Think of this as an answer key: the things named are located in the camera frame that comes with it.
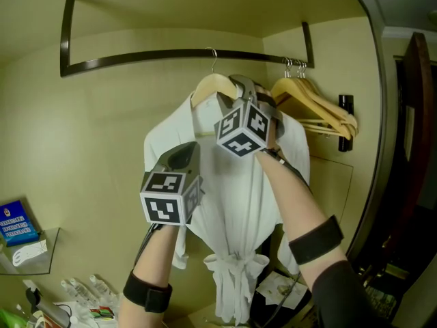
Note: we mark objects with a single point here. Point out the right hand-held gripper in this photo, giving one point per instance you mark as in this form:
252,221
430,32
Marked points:
244,128

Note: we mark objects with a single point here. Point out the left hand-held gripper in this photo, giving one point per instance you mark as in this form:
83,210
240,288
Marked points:
170,186

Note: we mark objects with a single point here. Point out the wooden clothes hanger with robe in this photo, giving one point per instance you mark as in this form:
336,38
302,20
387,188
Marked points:
209,82

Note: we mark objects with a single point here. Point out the white bathrobe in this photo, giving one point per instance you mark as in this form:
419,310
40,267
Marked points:
235,190

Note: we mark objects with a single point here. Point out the dark metal rail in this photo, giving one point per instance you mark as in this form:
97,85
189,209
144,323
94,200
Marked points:
136,56

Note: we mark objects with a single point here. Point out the person's right forearm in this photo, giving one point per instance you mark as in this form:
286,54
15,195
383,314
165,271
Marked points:
286,197

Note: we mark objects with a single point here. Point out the person's left forearm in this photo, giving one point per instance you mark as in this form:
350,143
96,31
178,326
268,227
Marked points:
155,248

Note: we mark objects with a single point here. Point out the empty wooden clothes hanger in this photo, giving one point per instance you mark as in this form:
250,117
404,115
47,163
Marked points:
336,113
348,116
293,92

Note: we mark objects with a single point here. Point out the clear water bottle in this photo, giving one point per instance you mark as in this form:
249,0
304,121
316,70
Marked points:
100,285
70,289
83,289

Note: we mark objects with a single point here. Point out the glass corner shelf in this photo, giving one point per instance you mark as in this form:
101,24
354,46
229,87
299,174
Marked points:
44,255

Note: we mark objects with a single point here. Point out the colourful sachet packets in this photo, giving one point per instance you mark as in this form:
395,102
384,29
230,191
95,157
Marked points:
101,313

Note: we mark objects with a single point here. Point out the crumpled white paper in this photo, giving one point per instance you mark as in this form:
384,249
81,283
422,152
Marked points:
280,287

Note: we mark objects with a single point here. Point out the white folded paper item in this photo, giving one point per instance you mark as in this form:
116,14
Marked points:
29,251

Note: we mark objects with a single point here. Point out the blue sign card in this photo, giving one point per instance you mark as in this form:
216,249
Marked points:
17,222

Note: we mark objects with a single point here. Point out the black waste bin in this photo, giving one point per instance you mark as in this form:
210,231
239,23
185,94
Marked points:
264,314

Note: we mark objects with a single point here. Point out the black kettle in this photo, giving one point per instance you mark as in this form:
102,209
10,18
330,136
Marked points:
48,311

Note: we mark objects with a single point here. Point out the dark wooden door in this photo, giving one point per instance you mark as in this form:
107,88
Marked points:
418,115

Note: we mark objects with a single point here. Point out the person's black sleeve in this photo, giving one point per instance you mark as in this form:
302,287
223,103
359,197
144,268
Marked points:
345,299

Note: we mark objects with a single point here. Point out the green plastic bag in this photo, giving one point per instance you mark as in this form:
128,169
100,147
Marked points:
10,320

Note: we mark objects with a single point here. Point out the black wall torch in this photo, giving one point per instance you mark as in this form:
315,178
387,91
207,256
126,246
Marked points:
345,102

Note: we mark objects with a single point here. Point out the dark wardrobe frame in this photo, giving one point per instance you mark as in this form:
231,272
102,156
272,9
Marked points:
379,115

